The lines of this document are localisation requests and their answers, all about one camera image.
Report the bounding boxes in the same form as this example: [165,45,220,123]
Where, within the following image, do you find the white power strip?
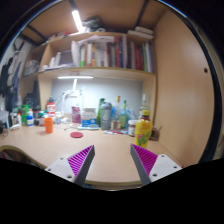
[64,89,81,98]

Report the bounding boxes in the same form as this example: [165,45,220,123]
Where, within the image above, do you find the brown jar with white lid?
[127,119,138,137]

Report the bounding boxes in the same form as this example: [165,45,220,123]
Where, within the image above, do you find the brown mug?
[150,126,161,141]

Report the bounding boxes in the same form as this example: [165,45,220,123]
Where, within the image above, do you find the magenta snack pouch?
[71,105,82,125]

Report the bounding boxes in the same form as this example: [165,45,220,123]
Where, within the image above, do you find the grey-blue hairbrush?
[77,123,100,131]

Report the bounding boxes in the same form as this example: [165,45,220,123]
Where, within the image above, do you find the red and green pen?
[103,129,128,135]

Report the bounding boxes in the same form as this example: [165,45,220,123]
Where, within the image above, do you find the white and blue tissue box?
[81,107,98,128]

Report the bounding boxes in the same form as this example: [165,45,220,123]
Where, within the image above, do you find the dark jar with red label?
[38,113,46,127]

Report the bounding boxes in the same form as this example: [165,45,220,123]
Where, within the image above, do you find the yellow-labelled drink bottle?
[134,109,154,149]

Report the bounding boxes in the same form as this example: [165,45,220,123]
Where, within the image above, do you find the dark green bottle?
[96,97,106,127]

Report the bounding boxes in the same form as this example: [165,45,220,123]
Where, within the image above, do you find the grey shaker bottle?
[99,101,113,131]

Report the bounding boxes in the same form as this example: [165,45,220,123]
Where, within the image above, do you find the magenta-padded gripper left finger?
[44,144,96,188]

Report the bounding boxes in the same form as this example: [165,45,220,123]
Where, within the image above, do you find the green plastic container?
[20,104,30,126]

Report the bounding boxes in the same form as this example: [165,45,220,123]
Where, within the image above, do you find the wooden shelf unit with books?
[19,26,158,111]

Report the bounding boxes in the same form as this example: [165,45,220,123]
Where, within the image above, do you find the clear bottle with green cap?
[119,99,129,129]

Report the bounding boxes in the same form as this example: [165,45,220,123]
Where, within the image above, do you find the white bottle with blue label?
[26,110,35,127]

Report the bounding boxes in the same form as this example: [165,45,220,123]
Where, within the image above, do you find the white light bar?
[57,75,94,80]

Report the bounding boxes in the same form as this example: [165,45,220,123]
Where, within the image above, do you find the hanging dark clothes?
[0,54,21,104]

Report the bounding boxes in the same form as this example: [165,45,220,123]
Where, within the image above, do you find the ceiling tube light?
[71,9,84,33]

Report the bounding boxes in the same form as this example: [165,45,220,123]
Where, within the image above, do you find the red and white canister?
[46,101,57,118]

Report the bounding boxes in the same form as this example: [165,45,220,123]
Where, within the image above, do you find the orange plastic cup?
[44,116,54,134]

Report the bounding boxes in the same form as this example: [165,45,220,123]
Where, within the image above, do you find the flat round red coaster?
[69,131,84,139]

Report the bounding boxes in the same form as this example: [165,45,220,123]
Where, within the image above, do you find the tall clear glass bottle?
[139,93,151,118]

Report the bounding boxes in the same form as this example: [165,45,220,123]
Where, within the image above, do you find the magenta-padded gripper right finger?
[129,143,184,187]

